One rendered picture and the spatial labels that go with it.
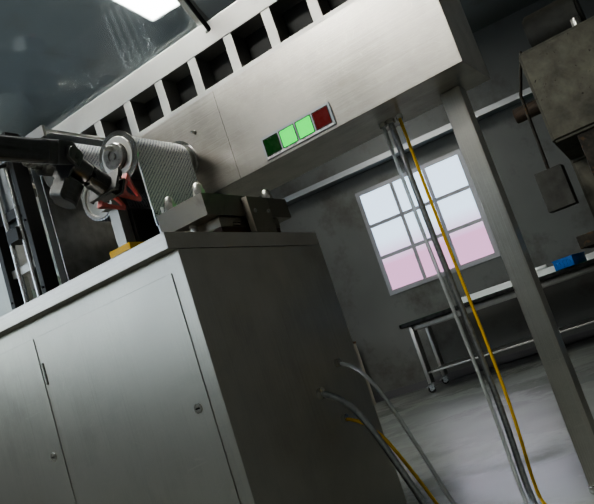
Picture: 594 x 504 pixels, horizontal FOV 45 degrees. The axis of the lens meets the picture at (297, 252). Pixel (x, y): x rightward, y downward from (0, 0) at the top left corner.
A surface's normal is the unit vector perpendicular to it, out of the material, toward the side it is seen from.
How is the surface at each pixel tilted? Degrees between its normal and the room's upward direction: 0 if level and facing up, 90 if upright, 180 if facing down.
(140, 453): 90
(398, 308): 90
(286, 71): 90
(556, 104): 92
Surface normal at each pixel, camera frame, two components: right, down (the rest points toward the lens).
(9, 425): -0.52, 0.02
